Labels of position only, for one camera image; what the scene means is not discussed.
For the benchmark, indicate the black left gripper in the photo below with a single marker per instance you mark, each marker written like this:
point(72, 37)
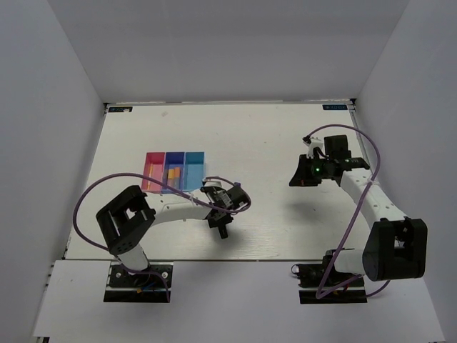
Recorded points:
point(226, 220)

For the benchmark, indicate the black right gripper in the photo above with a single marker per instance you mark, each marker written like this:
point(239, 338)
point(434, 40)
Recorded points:
point(301, 177)

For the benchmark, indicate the yellow cap pink highlighter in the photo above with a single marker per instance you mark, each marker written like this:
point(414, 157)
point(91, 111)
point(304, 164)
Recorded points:
point(177, 177)

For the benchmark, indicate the orange cap clear highlighter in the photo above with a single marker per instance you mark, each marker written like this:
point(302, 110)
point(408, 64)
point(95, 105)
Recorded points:
point(170, 177)

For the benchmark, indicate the thin pink highlighter pen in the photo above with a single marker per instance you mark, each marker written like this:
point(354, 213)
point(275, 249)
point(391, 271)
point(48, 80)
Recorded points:
point(150, 175)

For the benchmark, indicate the green cap black highlighter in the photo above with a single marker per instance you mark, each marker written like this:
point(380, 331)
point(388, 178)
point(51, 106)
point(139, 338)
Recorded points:
point(223, 233)

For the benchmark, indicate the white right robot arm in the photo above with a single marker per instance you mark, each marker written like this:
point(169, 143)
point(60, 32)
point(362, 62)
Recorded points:
point(396, 244)

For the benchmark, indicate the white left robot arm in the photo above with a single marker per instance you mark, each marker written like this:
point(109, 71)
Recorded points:
point(125, 219)

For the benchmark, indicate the light blue plastic drawer bin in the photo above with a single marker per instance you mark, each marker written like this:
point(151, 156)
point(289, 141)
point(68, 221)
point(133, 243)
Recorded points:
point(194, 170)

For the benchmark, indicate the right corner table label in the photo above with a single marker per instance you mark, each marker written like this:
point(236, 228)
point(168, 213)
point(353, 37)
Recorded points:
point(335, 107)

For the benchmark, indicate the corner table label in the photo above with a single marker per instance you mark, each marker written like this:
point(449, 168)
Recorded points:
point(120, 109)
point(335, 107)

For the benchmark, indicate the dark blue plastic drawer bin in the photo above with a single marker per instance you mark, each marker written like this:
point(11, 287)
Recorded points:
point(172, 160)

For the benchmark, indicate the pink plastic drawer bin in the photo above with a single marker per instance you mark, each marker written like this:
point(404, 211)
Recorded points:
point(157, 159)

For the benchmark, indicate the left corner table label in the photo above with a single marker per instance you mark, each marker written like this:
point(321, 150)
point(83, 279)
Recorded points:
point(120, 109)

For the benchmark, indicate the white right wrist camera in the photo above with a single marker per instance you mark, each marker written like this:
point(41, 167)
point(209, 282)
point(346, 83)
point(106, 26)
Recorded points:
point(314, 145)

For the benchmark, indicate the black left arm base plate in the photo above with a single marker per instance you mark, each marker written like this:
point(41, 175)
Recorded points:
point(124, 287)

